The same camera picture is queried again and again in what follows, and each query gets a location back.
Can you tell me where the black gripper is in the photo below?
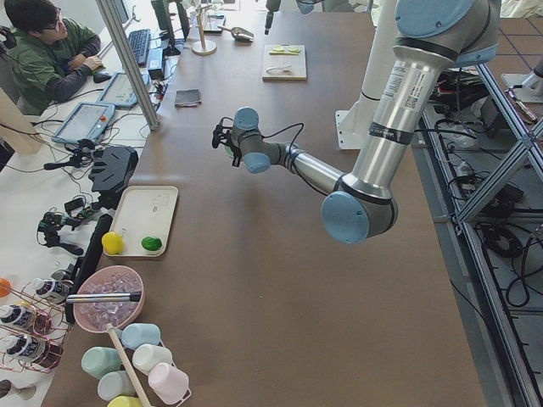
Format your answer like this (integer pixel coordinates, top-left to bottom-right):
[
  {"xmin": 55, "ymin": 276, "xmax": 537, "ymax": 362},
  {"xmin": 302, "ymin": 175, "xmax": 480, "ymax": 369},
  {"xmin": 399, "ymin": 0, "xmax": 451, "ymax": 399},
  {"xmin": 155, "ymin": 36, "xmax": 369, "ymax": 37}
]
[
  {"xmin": 228, "ymin": 145, "xmax": 243, "ymax": 167},
  {"xmin": 265, "ymin": 0, "xmax": 281, "ymax": 35}
]

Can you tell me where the white ceramic spoon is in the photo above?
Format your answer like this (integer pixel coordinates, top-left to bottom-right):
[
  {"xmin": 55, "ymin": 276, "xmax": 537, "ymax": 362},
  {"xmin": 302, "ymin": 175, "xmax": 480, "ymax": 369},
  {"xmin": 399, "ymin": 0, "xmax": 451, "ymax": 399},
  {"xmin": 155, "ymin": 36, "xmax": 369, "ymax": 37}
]
[{"xmin": 266, "ymin": 65, "xmax": 292, "ymax": 75}]

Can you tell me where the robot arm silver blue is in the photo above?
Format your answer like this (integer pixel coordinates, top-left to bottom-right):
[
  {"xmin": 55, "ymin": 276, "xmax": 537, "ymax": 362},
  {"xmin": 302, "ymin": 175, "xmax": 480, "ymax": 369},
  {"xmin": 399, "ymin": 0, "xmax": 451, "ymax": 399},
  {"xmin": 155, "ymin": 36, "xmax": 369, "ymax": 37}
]
[
  {"xmin": 264, "ymin": 0, "xmax": 321, "ymax": 35},
  {"xmin": 213, "ymin": 1, "xmax": 501, "ymax": 243}
]

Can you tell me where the pink bowl with ice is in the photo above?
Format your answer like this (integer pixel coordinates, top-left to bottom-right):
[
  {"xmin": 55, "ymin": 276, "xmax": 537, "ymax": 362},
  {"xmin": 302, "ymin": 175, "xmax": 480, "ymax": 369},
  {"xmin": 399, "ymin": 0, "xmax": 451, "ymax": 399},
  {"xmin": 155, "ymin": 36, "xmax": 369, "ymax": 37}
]
[{"xmin": 67, "ymin": 265, "xmax": 145, "ymax": 333}]

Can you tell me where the metal scoop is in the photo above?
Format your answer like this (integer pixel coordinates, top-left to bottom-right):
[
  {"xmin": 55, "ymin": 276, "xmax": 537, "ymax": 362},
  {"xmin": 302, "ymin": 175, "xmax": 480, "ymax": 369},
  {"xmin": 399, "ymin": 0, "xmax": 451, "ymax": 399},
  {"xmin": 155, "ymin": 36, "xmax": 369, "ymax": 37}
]
[{"xmin": 219, "ymin": 25, "xmax": 255, "ymax": 43}]

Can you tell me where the yellow plastic knife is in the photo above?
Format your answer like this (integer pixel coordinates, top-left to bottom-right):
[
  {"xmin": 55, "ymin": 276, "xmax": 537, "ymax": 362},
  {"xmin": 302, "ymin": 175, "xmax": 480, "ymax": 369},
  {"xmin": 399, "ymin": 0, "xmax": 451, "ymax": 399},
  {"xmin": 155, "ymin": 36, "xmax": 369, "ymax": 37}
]
[{"xmin": 268, "ymin": 47, "xmax": 301, "ymax": 55}]

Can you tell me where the wooden cutting board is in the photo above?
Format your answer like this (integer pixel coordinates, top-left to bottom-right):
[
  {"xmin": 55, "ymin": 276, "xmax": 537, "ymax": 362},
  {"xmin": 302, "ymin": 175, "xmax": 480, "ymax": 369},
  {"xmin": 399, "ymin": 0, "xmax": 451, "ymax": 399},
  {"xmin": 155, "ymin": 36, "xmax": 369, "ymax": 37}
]
[{"xmin": 261, "ymin": 44, "xmax": 307, "ymax": 81}]

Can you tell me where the grey folded cloth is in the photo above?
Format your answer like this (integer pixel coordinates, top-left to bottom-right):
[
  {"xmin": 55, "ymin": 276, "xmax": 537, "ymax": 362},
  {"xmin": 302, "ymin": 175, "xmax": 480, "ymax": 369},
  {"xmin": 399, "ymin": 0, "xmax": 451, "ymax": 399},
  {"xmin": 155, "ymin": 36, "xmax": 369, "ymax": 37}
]
[{"xmin": 174, "ymin": 89, "xmax": 202, "ymax": 109}]

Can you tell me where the wooden mug tree stand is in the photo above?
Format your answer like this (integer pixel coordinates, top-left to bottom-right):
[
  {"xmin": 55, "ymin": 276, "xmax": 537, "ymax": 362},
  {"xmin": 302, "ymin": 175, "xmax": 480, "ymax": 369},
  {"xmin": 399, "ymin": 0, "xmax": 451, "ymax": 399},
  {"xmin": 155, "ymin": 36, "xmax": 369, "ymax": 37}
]
[{"xmin": 192, "ymin": 1, "xmax": 217, "ymax": 56}]

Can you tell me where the cream plastic tray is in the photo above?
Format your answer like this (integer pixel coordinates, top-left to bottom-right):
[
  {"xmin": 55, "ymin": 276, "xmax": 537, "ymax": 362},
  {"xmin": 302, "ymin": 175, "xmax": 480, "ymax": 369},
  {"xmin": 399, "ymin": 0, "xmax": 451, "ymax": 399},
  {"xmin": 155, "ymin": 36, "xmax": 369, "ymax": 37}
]
[{"xmin": 104, "ymin": 186, "xmax": 178, "ymax": 257}]

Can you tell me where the black monitor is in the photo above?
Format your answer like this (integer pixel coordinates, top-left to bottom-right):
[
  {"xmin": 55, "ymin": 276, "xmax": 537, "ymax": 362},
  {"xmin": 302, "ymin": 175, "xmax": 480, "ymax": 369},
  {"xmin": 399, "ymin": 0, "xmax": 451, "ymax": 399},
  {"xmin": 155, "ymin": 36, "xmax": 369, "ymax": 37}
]
[{"xmin": 151, "ymin": 0, "xmax": 190, "ymax": 57}]

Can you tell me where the green lime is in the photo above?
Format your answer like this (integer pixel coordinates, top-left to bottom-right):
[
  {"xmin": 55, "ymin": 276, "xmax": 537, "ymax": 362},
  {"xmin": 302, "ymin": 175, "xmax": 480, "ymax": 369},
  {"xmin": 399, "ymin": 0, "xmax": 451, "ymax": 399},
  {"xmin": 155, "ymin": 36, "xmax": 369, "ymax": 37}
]
[{"xmin": 141, "ymin": 236, "xmax": 163, "ymax": 252}]

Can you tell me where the blue teach pendant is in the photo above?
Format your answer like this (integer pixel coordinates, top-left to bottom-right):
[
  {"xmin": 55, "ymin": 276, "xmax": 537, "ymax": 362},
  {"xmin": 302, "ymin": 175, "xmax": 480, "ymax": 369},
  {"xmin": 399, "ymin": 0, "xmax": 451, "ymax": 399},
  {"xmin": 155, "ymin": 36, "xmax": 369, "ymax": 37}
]
[
  {"xmin": 52, "ymin": 102, "xmax": 116, "ymax": 145},
  {"xmin": 97, "ymin": 72, "xmax": 137, "ymax": 109}
]

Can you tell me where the black keyboard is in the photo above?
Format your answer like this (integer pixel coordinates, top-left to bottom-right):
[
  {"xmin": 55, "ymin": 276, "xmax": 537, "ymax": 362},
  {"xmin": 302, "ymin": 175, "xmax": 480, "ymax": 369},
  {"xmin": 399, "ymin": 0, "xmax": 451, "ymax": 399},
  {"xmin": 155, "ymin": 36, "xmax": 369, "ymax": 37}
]
[{"xmin": 127, "ymin": 29, "xmax": 151, "ymax": 66}]

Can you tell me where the yellow lemon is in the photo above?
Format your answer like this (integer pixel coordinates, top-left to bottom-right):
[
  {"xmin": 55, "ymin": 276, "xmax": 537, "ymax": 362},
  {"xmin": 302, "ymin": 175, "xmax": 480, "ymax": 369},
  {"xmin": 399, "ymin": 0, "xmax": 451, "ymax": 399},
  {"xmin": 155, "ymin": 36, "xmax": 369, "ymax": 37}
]
[{"xmin": 101, "ymin": 231, "xmax": 124, "ymax": 255}]

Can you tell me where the light blue cup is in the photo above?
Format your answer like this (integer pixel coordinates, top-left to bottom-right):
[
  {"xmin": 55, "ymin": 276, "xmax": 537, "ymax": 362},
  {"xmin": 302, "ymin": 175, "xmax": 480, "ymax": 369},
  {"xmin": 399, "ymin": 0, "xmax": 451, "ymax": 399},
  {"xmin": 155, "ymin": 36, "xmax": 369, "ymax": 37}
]
[{"xmin": 121, "ymin": 323, "xmax": 161, "ymax": 350}]

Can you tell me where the seated person green jacket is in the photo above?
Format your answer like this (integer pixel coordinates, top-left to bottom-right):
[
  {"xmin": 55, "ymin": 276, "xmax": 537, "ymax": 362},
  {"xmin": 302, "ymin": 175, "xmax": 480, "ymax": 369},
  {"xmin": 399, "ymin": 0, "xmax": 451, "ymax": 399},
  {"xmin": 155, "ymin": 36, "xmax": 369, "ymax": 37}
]
[{"xmin": 4, "ymin": 1, "xmax": 104, "ymax": 116}]

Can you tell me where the white cup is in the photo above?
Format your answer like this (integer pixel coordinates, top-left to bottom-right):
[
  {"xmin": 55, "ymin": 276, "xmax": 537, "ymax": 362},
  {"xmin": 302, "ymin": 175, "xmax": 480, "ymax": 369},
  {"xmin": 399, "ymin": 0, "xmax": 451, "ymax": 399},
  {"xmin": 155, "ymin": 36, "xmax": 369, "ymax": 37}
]
[{"xmin": 132, "ymin": 343, "xmax": 173, "ymax": 375}]

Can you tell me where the pink cup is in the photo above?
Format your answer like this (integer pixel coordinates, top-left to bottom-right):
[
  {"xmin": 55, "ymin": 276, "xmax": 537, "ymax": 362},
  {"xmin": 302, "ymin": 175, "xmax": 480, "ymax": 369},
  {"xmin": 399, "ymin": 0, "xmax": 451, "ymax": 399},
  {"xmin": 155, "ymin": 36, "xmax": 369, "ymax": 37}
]
[{"xmin": 148, "ymin": 362, "xmax": 192, "ymax": 405}]

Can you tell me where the mint green cup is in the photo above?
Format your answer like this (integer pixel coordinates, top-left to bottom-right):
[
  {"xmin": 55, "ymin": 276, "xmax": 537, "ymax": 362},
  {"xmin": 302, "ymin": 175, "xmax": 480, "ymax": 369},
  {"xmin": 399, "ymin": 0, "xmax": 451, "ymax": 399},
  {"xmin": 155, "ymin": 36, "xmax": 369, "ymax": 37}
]
[{"xmin": 81, "ymin": 347, "xmax": 121, "ymax": 380}]

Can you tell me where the pale blue cup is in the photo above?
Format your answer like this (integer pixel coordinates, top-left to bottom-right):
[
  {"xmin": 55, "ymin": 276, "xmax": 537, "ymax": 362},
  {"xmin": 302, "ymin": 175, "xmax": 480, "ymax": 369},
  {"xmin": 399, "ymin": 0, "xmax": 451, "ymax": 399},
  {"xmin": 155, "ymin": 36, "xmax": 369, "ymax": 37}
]
[{"xmin": 97, "ymin": 371, "xmax": 136, "ymax": 401}]

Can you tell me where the yellow cup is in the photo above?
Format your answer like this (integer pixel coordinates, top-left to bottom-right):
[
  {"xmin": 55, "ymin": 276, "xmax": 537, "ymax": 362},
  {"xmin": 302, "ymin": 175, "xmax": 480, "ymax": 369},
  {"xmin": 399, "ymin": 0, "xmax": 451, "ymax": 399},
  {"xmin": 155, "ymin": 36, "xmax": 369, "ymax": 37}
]
[{"xmin": 107, "ymin": 395, "xmax": 143, "ymax": 407}]

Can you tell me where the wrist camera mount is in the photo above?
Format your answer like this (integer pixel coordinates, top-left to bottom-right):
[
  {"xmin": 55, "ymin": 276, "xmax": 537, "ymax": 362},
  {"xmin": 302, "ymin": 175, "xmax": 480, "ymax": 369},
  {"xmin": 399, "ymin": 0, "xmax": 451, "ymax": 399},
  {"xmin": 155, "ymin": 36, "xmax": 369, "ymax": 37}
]
[{"xmin": 211, "ymin": 117, "xmax": 232, "ymax": 148}]

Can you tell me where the white camera post base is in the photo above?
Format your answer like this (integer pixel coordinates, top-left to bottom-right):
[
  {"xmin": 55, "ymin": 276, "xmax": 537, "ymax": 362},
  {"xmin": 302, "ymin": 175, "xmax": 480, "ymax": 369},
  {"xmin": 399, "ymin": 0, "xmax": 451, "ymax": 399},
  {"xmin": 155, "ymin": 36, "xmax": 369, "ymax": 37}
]
[{"xmin": 335, "ymin": 0, "xmax": 398, "ymax": 150}]

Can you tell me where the aluminium frame post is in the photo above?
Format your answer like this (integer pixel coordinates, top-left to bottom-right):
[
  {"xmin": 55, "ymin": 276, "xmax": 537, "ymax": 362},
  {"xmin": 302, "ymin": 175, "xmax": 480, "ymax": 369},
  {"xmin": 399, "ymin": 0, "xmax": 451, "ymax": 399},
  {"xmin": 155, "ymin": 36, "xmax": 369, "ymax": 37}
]
[{"xmin": 96, "ymin": 0, "xmax": 160, "ymax": 131}]

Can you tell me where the copper wire bottle rack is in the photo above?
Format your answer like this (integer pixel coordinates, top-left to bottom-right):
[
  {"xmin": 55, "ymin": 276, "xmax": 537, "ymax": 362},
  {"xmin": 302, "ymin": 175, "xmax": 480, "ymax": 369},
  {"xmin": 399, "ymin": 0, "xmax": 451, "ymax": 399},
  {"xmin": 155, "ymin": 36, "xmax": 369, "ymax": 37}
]
[{"xmin": 1, "ymin": 278, "xmax": 71, "ymax": 373}]

